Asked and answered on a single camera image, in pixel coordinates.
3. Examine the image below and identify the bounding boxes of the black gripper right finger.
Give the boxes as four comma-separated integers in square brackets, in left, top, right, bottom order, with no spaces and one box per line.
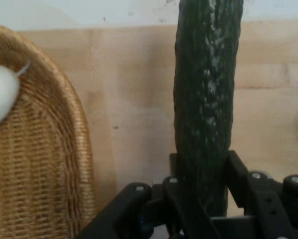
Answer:
[224,150,298,239]

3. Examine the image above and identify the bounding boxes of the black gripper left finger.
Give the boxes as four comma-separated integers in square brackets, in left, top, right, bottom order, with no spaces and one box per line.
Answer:
[76,153,211,239]

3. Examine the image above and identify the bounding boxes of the dark green toy cucumber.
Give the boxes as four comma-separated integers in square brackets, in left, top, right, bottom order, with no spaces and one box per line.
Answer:
[173,0,244,219]

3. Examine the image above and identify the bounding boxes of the wooden cutting board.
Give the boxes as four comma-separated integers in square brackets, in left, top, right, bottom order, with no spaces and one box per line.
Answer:
[14,24,298,239]

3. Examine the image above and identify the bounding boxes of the woven wicker basket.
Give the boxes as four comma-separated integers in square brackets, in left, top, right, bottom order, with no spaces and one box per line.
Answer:
[0,22,97,239]

